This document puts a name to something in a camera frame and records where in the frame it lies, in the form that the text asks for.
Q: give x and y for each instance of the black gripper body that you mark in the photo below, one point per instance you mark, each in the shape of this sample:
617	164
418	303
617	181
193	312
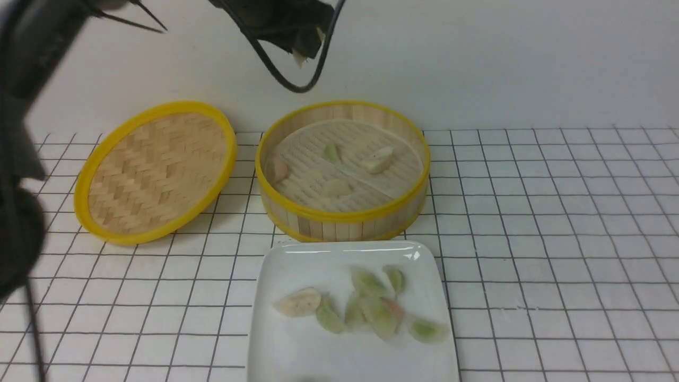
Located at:
297	27

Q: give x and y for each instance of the white grid tablecloth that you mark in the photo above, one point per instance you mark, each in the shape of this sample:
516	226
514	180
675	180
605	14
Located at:
557	249

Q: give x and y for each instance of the bamboo steamer lid yellow rim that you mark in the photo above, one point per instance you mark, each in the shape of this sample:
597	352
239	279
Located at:
155	173

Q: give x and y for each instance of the green dumpling in steamer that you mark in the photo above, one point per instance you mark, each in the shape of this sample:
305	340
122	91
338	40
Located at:
331	153

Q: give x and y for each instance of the white square plate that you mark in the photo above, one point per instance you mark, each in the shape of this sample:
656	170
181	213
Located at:
299	349

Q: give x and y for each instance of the pink dumpling in steamer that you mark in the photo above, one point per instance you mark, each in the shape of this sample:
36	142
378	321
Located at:
277	169

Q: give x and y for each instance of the bamboo steamer basket yellow rim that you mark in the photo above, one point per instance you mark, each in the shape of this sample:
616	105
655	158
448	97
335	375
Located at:
321	201

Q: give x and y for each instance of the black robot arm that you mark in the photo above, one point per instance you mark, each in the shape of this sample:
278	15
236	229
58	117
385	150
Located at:
36	35

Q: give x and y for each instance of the white speckled dumpling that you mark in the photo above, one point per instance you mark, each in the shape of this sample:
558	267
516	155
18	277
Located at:
301	303

